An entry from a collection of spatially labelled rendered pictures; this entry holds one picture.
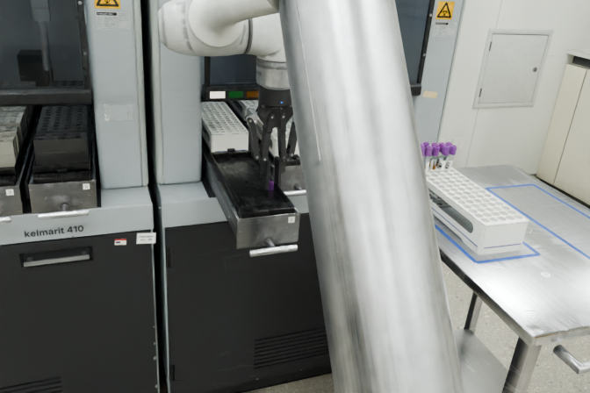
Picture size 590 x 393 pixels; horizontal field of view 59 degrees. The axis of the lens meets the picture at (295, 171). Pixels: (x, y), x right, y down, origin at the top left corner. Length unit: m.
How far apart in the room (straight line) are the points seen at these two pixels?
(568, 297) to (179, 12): 0.82
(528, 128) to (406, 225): 3.12
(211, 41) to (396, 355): 0.71
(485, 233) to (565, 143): 2.55
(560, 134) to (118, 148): 2.79
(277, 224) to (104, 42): 0.55
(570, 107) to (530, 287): 2.59
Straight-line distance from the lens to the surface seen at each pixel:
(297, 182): 1.35
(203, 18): 0.95
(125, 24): 1.24
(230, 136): 1.36
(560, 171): 3.56
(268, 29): 1.03
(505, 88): 3.26
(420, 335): 0.40
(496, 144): 3.37
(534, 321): 0.89
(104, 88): 1.27
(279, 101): 1.09
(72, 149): 1.30
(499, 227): 1.02
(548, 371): 2.17
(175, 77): 1.27
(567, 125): 3.51
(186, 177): 1.36
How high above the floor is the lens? 1.31
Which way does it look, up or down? 23 degrees down
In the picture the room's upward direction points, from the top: 4 degrees clockwise
